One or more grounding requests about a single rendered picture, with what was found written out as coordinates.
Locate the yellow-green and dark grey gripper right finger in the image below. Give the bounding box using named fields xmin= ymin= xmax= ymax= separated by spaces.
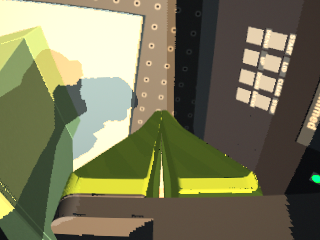
xmin=162 ymin=110 xmax=263 ymax=198

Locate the beige benchtop instrument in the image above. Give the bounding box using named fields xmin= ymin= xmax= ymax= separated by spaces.
xmin=193 ymin=0 xmax=320 ymax=196

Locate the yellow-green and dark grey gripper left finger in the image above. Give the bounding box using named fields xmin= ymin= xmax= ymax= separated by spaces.
xmin=61 ymin=110 xmax=162 ymax=198

